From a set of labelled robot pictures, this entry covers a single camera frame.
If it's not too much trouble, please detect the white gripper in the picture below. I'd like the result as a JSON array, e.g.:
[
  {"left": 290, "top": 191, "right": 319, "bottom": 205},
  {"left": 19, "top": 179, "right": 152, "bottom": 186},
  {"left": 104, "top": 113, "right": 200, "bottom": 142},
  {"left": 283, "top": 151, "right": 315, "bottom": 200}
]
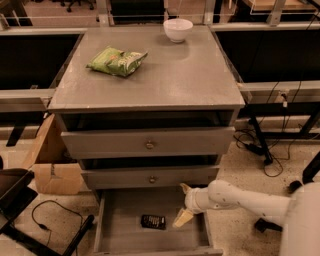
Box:
[{"left": 172, "top": 183, "right": 210, "bottom": 228}]

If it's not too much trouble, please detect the black rxbar chocolate bar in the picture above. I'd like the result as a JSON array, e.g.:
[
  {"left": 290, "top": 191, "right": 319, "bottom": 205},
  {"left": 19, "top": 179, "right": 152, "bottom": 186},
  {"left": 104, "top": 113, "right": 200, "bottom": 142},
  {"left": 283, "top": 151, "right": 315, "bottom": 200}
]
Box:
[{"left": 141, "top": 215, "right": 166, "bottom": 230}]

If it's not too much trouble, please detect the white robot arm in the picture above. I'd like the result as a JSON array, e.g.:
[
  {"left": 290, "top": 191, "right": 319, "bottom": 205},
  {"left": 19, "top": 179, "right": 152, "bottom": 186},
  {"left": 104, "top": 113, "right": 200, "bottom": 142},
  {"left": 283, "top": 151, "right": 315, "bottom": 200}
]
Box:
[{"left": 173, "top": 180, "right": 320, "bottom": 256}]

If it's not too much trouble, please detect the grey middle drawer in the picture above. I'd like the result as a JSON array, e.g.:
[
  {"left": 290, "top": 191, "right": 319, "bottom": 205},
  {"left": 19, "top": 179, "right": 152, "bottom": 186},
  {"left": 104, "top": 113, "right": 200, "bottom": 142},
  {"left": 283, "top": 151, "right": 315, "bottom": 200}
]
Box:
[{"left": 82, "top": 165, "right": 219, "bottom": 190}]

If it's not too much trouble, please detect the grey top drawer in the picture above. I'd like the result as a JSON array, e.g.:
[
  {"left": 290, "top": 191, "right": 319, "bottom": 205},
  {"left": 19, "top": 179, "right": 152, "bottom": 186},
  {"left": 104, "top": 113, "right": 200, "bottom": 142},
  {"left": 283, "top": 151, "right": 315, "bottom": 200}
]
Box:
[{"left": 61, "top": 127, "right": 234, "bottom": 159}]

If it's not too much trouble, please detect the grey open bottom drawer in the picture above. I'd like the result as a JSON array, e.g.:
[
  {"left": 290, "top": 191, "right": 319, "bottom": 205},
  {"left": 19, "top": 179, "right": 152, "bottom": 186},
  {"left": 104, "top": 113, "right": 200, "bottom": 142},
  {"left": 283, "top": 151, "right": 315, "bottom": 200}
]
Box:
[{"left": 93, "top": 187, "right": 223, "bottom": 256}]

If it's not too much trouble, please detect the grey drawer cabinet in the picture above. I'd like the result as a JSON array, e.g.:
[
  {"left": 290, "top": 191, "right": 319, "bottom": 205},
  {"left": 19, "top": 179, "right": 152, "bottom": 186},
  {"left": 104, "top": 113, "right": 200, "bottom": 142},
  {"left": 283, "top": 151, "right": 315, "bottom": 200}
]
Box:
[{"left": 46, "top": 25, "right": 246, "bottom": 201}]

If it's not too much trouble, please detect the black table leg stand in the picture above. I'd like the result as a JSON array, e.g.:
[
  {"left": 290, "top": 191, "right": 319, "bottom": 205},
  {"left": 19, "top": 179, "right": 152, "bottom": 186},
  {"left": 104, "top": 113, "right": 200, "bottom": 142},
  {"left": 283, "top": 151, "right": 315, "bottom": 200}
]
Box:
[{"left": 250, "top": 115, "right": 273, "bottom": 165}]

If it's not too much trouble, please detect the brown cardboard box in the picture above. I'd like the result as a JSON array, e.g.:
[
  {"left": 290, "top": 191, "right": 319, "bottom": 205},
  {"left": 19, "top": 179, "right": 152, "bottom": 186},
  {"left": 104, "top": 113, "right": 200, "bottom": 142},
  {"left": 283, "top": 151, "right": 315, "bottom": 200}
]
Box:
[{"left": 22, "top": 115, "right": 83, "bottom": 195}]

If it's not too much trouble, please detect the black office chair right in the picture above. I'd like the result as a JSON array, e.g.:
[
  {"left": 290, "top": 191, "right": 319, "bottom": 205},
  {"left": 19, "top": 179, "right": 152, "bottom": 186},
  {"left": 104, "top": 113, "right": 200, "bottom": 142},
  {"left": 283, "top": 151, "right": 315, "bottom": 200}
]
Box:
[{"left": 254, "top": 152, "right": 320, "bottom": 233}]

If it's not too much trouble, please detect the green snack bag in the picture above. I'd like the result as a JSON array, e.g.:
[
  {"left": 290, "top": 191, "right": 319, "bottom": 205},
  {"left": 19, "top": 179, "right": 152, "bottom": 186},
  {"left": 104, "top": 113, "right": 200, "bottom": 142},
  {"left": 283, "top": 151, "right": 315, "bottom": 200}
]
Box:
[{"left": 86, "top": 46, "right": 148, "bottom": 77}]

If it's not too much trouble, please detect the black chair left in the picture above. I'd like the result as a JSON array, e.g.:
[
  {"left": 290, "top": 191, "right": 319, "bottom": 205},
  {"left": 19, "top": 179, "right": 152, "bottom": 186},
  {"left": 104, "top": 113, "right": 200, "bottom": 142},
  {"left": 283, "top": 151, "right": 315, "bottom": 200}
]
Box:
[{"left": 0, "top": 156, "right": 95, "bottom": 256}]

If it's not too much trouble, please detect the white ceramic bowl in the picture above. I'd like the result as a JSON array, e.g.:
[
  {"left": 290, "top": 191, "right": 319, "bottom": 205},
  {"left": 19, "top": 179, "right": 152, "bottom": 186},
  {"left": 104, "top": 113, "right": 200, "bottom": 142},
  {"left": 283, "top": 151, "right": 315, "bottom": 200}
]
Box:
[{"left": 163, "top": 18, "right": 193, "bottom": 43}]

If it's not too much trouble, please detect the black cable bundle right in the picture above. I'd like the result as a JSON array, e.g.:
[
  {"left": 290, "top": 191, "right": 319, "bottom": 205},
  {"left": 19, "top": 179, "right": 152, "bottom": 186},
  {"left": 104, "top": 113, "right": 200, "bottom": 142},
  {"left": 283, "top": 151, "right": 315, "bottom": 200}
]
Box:
[{"left": 232, "top": 81, "right": 320, "bottom": 178}]

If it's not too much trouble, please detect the black cable on floor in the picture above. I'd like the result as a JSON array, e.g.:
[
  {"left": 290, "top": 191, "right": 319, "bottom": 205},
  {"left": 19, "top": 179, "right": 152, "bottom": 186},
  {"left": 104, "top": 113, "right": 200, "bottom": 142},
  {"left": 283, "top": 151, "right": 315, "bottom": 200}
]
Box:
[{"left": 31, "top": 199, "right": 84, "bottom": 256}]

